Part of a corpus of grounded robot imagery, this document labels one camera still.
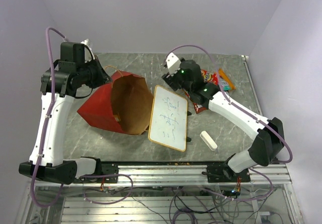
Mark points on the orange honey snack bag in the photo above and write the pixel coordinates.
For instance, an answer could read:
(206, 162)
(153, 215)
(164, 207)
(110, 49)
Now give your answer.
(226, 78)

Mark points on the red brown paper bag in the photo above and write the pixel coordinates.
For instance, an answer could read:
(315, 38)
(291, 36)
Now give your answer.
(128, 97)

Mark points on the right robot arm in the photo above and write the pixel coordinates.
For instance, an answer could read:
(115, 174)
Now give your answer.
(267, 134)

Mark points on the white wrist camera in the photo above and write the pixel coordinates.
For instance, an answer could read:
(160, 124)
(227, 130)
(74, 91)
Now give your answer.
(172, 63)
(89, 55)

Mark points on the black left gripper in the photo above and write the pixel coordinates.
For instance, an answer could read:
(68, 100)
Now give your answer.
(103, 78)

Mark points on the aluminium mounting rail frame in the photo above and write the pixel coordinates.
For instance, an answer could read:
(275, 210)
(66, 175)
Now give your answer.
(145, 182)

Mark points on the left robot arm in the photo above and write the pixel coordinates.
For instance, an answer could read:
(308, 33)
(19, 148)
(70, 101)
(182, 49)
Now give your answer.
(76, 67)

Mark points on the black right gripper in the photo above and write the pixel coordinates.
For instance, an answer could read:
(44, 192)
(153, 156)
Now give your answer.
(170, 80)

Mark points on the red Doritos bag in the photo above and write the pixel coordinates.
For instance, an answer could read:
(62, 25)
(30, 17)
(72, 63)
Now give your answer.
(197, 107)

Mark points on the teal snack bar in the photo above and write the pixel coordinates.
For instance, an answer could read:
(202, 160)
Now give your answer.
(224, 84)

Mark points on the yellow framed whiteboard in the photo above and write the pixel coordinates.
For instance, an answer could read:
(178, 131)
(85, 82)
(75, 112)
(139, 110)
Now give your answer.
(168, 122)

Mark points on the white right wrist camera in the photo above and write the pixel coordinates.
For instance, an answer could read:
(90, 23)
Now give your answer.
(172, 63)

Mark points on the red cookie snack bag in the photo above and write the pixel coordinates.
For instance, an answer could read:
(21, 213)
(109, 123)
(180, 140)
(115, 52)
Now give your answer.
(209, 77)

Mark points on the white whiteboard eraser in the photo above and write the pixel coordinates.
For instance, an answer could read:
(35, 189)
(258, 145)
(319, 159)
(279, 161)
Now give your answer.
(208, 140)

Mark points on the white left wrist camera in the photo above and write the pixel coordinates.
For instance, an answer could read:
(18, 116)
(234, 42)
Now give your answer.
(89, 55)

